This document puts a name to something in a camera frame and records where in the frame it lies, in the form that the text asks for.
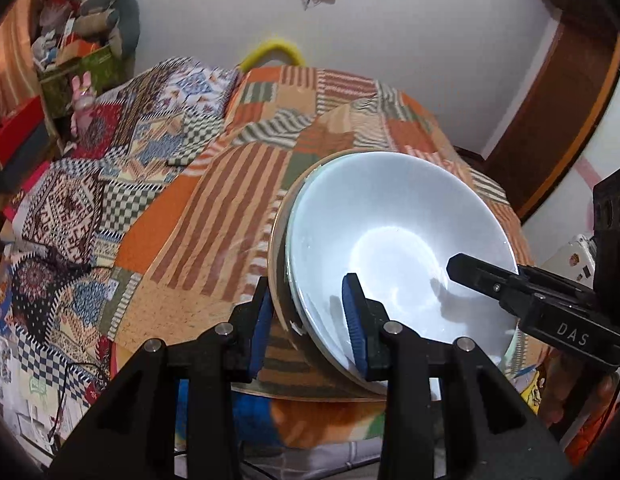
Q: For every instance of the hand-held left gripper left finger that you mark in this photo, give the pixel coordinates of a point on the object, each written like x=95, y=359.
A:
x=262, y=320

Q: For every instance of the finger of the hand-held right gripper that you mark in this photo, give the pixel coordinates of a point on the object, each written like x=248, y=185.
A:
x=485, y=280

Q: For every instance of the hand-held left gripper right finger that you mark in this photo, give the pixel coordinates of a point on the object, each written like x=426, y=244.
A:
x=351, y=320

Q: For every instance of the green bowl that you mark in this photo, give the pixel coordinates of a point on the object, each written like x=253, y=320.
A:
x=293, y=295

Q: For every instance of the white bowl with brown dots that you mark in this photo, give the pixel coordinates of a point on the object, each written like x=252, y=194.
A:
x=390, y=210

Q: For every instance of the person's right hand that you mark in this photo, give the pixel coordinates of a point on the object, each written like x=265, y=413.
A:
x=565, y=390

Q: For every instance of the white case with stickers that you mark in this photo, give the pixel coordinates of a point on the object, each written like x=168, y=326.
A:
x=570, y=260

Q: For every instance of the yellow printed cloth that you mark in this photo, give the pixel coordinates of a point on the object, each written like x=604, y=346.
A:
x=530, y=392

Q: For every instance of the blue cloth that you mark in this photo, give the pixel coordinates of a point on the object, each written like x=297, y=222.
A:
x=255, y=415

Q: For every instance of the orange striped patchwork tablecloth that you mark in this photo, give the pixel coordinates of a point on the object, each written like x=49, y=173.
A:
x=229, y=200

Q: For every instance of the brown wooden door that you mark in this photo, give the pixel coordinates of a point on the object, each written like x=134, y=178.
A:
x=555, y=110

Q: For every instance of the multicoloured patterned blanket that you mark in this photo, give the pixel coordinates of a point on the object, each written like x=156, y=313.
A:
x=89, y=200

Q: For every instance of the pink bunny toy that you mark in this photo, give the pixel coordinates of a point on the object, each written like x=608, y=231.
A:
x=82, y=105

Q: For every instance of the red box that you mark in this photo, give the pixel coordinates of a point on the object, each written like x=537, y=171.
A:
x=14, y=125

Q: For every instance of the orange curtain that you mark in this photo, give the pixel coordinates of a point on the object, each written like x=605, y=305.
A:
x=9, y=60

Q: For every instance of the pink wall decoration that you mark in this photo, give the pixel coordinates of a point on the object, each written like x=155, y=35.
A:
x=587, y=170

